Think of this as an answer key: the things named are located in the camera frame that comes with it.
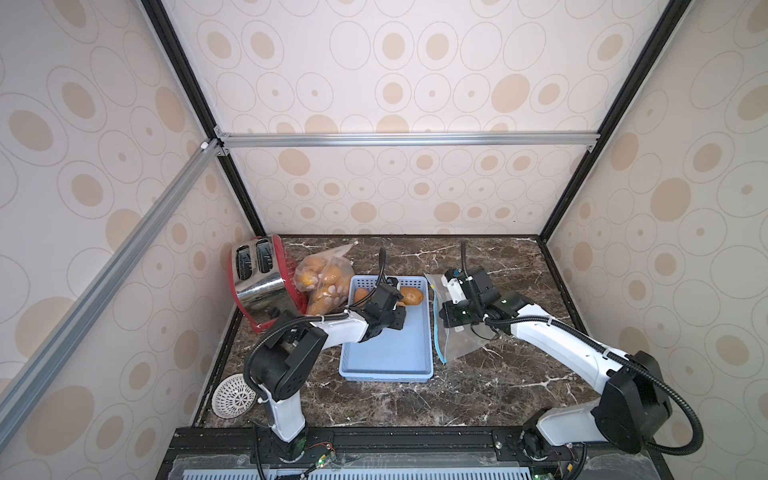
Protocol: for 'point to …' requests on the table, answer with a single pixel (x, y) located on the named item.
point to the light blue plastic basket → (395, 356)
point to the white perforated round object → (233, 397)
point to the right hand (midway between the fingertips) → (450, 310)
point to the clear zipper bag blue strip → (454, 341)
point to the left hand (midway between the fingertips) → (409, 310)
